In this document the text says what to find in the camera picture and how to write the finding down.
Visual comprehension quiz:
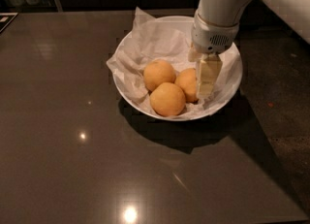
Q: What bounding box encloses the orange at bowl front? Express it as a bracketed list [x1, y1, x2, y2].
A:
[150, 82, 186, 116]

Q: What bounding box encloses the crumpled white paper liner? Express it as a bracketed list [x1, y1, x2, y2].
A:
[106, 7, 240, 120]

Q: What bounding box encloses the white round bowl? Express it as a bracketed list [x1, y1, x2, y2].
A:
[112, 16, 244, 122]

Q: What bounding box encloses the orange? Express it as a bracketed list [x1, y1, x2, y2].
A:
[143, 59, 176, 91]
[150, 82, 186, 116]
[174, 68, 198, 103]

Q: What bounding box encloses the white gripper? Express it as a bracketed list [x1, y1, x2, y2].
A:
[188, 12, 239, 99]

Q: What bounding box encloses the dark framed tray corner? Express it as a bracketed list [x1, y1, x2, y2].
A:
[0, 13, 17, 33]

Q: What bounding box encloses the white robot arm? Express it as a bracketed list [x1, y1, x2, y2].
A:
[188, 0, 310, 99]

